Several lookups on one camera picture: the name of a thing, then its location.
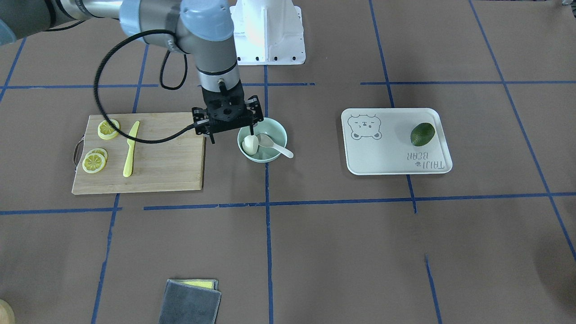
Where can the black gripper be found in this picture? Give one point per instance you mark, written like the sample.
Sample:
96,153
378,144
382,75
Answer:
256,111

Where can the white steamed bun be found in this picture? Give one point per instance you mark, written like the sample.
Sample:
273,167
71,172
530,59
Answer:
250,144

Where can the grey plastic spoon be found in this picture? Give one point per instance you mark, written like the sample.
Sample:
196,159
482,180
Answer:
267,142

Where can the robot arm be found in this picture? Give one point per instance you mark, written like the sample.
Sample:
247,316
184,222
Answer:
200,28

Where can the mint green bowl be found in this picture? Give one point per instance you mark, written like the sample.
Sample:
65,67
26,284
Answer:
273,129

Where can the wooden cutting board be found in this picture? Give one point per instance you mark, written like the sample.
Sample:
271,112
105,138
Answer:
175,165

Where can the yellow plastic knife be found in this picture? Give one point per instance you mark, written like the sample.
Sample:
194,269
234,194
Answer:
129,162

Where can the lemon slice top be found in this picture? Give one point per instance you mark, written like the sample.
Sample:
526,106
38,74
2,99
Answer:
108,131

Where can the lemon slice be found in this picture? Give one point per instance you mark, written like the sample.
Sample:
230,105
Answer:
108,131
101,151
93,163

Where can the lemon slice back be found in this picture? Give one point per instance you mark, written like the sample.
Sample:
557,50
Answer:
101,151

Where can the lemon slice front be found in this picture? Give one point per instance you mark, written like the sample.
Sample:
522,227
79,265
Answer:
93,163

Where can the white bear tray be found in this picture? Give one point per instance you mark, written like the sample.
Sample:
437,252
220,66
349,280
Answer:
377,141

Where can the grey and yellow cloth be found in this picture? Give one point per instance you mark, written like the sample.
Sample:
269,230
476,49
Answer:
190,301

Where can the green avocado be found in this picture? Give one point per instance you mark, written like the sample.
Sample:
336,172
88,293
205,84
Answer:
422,134

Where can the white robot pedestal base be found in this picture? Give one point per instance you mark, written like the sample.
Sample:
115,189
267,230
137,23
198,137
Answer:
268,32

